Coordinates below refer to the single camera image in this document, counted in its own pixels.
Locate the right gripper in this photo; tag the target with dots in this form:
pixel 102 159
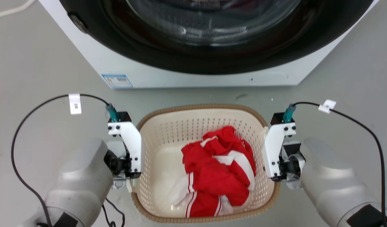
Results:
pixel 291 165

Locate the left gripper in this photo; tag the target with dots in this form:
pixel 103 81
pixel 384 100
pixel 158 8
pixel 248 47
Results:
pixel 118 164

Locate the beige perforated laundry basket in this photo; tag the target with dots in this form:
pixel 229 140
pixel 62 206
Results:
pixel 168 132

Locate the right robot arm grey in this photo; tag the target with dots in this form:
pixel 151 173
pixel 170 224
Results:
pixel 332 184

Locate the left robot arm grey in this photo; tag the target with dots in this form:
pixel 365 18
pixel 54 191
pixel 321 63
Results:
pixel 77 184

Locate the red and white garment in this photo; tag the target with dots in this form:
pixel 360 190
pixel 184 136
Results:
pixel 212 171

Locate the blue energy label sticker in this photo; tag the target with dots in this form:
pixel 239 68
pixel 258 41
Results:
pixel 117 81

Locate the white washing machine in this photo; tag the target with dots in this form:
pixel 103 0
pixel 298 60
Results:
pixel 149 77

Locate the black round washer door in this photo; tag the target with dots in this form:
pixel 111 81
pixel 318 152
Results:
pixel 212 64

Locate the dark oval door latch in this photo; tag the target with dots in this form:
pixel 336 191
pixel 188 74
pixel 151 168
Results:
pixel 77 22

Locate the white right camera bracket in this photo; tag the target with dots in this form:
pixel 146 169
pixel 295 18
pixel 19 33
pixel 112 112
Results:
pixel 271 148

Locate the white camera bracket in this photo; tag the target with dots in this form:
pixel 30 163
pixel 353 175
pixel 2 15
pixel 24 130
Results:
pixel 271 148
pixel 132 142

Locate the white left camera bracket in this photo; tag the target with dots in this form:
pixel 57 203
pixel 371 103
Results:
pixel 132 142

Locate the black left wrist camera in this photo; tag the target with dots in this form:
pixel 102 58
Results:
pixel 124 117

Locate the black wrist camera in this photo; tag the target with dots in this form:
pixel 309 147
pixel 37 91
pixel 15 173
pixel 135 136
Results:
pixel 124 117
pixel 277 119

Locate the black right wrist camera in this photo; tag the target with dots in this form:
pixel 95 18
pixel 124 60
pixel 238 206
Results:
pixel 277 119

